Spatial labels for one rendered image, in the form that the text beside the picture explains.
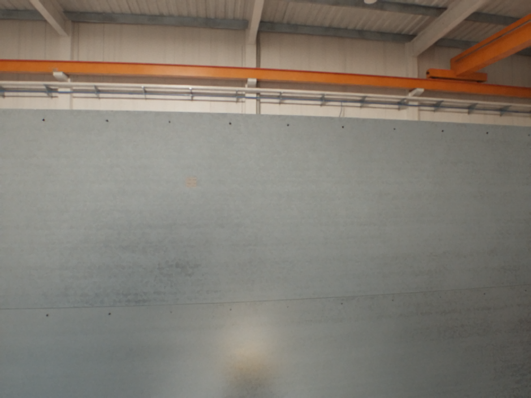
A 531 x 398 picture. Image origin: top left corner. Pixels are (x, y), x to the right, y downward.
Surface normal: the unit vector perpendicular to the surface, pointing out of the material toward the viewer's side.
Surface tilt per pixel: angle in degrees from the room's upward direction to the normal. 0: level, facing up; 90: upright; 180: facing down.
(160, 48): 90
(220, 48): 90
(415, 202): 90
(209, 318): 90
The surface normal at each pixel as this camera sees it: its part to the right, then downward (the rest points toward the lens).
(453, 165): 0.14, 0.02
